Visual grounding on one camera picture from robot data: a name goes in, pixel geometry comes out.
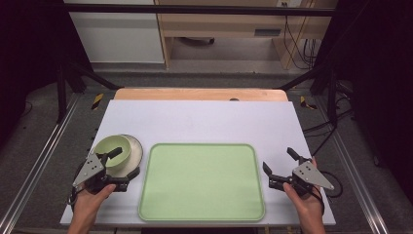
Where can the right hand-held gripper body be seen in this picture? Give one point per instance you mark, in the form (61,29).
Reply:
(303,179)

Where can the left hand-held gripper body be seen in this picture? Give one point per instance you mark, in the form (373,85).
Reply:
(90,170)

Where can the green bowl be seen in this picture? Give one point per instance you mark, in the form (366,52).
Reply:
(113,151)

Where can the white plate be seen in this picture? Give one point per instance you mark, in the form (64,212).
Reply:
(134,152)

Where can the green tray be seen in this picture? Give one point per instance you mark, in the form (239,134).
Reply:
(201,182)

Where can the person's right hand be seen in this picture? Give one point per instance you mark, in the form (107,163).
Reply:
(303,201)

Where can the person's left hand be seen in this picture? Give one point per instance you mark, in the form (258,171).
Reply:
(92,199)

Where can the yellow black striped tape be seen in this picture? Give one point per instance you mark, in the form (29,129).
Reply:
(306,102)
(97,101)

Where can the white board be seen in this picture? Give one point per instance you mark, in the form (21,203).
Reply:
(201,123)

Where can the wooden table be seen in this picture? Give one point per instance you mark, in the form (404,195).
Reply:
(195,94)

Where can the black curtain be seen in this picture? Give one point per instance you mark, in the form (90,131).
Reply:
(376,81)
(30,48)

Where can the white cabinet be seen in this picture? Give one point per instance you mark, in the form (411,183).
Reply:
(117,31)

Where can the wooden desk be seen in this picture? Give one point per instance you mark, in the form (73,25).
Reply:
(233,27)

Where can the aluminium rail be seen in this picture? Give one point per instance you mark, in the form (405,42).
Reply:
(354,169)
(35,162)

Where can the black metal frame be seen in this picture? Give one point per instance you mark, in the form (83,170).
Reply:
(201,9)

